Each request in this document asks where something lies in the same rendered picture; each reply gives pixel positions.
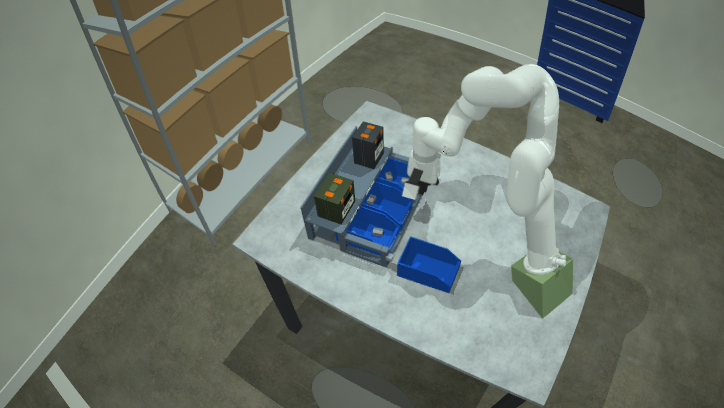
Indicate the blue bin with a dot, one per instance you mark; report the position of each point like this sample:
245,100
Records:
363,223
398,170
389,201
428,258

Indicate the dark grey tool case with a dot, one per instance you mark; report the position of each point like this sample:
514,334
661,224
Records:
368,145

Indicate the dark grey shelf rack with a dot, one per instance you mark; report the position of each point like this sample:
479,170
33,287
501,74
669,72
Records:
343,165

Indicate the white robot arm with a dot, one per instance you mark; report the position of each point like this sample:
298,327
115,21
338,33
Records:
528,161

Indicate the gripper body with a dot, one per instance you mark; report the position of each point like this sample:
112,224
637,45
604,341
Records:
429,175

